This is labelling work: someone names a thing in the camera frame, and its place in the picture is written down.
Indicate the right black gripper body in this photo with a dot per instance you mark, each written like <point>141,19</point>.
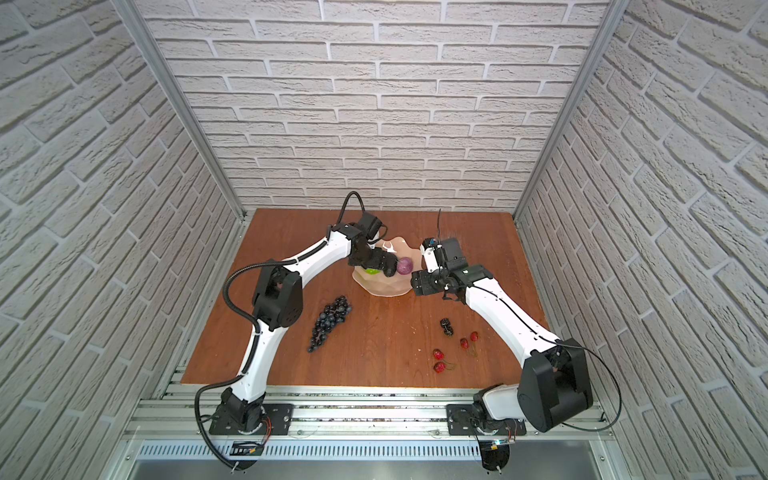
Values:
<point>433,283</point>

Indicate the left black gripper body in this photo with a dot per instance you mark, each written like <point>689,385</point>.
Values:
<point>374,258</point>

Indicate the pink wavy fruit bowl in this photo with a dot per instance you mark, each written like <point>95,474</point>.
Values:
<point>399,284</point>

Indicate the purple fake onion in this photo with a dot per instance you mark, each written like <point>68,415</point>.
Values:
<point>405,266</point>

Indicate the small dark berry cluster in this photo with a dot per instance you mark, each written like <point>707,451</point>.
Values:
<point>446,326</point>

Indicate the dark grape bunch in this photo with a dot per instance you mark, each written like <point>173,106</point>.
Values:
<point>332,315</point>

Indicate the red cherry pair front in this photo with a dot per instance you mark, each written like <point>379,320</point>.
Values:
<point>441,364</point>

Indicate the red cherry pair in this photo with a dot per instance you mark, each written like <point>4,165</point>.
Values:
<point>469,343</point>
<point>441,364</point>

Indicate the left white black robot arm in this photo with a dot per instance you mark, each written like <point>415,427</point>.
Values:
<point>278,304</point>

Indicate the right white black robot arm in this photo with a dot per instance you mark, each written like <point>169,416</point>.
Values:
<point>554,385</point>

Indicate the red cherry pair right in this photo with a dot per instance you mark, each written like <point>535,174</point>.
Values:
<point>469,343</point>

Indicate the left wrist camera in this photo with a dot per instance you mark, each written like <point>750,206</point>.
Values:
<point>369,225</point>

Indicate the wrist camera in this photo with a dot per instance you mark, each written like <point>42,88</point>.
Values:
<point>369,225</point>
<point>443,255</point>

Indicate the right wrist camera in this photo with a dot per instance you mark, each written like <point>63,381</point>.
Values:
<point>443,255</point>

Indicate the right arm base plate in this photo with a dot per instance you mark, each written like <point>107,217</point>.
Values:
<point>471,420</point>

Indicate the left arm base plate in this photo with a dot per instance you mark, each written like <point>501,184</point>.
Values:
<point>253,421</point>

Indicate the aluminium rail frame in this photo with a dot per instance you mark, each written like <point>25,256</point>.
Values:
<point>319,412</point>

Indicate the right corner metal post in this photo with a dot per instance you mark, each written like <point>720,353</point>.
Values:
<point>592,58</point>

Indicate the corner metal post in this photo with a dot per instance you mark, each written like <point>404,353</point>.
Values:
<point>148,46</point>
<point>592,58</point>

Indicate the left corner metal post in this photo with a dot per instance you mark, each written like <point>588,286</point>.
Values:
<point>148,46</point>

